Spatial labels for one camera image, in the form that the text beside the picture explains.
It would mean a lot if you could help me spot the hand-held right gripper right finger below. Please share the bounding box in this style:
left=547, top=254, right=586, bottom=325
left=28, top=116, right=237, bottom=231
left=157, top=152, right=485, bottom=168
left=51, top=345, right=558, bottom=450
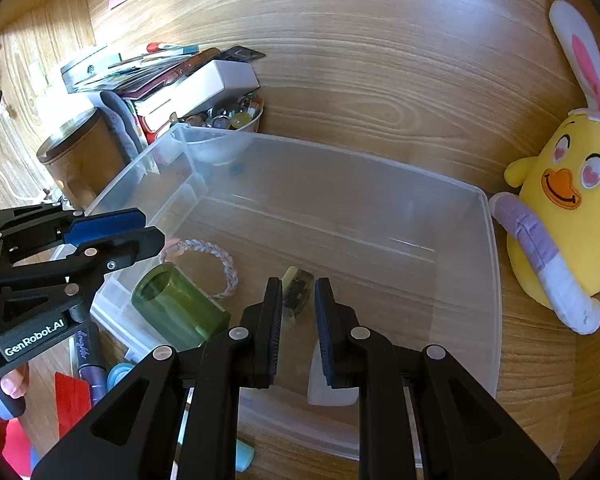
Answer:
left=314, top=277, right=562, bottom=480

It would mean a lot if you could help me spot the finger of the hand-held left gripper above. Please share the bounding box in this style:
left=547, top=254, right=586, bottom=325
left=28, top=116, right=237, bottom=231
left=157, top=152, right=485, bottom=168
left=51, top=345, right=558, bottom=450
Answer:
left=0, top=226, right=166, bottom=321
left=0, top=205, right=147, bottom=268

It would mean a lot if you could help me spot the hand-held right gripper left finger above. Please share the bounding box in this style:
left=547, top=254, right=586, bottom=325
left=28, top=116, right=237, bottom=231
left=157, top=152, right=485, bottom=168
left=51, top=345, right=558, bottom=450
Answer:
left=30, top=276, right=284, bottom=480

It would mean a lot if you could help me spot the small clear dark-filled bottle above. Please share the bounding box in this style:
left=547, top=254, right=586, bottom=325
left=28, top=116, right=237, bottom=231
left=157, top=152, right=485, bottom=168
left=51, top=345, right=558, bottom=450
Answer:
left=280, top=266, right=315, bottom=318

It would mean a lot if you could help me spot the red envelope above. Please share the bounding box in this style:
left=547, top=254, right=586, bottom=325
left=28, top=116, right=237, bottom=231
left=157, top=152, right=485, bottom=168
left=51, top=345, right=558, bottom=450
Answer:
left=55, top=372, right=92, bottom=423

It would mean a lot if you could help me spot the braided pastel bracelet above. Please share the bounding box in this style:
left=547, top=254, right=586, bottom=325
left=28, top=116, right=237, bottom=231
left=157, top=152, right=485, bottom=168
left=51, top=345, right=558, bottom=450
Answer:
left=162, top=238, right=239, bottom=301

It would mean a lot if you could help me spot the clear plastic storage bin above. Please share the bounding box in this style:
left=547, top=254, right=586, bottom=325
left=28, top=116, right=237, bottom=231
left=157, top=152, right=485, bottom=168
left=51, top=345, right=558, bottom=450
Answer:
left=50, top=124, right=503, bottom=468

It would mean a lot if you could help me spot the blue tape roll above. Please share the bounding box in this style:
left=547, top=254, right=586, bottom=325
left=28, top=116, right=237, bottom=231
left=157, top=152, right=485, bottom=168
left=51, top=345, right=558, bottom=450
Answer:
left=106, top=364, right=135, bottom=391

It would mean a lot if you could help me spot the person's left hand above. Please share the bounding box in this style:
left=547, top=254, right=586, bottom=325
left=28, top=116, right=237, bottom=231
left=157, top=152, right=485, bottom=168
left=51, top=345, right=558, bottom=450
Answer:
left=0, top=365, right=31, bottom=399

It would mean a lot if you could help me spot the small white plastic piece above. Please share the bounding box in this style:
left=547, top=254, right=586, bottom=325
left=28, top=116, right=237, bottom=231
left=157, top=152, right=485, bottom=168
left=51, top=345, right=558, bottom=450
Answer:
left=307, top=355, right=358, bottom=407

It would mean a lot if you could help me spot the brown tumbler with lid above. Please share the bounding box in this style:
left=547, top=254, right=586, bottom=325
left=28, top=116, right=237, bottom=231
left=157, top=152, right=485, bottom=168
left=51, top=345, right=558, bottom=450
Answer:
left=36, top=107, right=131, bottom=206

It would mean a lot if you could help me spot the green translucent jar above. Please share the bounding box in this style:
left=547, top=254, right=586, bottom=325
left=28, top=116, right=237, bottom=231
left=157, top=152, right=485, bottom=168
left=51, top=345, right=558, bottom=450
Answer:
left=131, top=262, right=231, bottom=353

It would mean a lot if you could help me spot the grey white cloth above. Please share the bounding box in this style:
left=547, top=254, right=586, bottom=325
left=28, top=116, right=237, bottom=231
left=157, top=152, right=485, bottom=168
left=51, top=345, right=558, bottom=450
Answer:
left=100, top=91, right=144, bottom=161

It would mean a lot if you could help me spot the red-covered book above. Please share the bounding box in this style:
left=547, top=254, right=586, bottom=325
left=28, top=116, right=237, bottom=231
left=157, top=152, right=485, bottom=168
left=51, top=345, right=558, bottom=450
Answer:
left=120, top=72, right=191, bottom=146

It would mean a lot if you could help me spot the white bowl of small items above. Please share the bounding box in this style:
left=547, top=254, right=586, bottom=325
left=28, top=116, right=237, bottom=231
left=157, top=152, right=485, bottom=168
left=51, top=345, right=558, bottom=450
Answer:
left=180, top=92, right=263, bottom=131

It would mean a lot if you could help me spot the white rectangular box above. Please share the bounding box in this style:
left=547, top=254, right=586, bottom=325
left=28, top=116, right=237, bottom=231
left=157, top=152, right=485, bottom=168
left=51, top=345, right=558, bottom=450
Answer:
left=135, top=60, right=260, bottom=131

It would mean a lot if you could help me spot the red-capped white pen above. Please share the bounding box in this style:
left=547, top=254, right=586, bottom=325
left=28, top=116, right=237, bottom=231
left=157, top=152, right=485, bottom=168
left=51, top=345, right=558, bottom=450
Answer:
left=146, top=42, right=200, bottom=55

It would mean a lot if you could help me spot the black utility knife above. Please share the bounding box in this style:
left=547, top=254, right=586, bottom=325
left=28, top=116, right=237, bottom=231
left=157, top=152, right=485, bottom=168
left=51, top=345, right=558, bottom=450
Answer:
left=222, top=46, right=267, bottom=63

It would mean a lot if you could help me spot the yellow chick plush toy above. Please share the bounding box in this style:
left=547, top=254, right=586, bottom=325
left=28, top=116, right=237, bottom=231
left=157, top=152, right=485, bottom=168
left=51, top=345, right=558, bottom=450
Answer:
left=489, top=0, right=600, bottom=336

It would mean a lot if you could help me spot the brown handled tool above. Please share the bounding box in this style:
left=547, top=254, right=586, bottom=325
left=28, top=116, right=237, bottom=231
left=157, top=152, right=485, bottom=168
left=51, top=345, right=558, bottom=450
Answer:
left=167, top=48, right=222, bottom=83

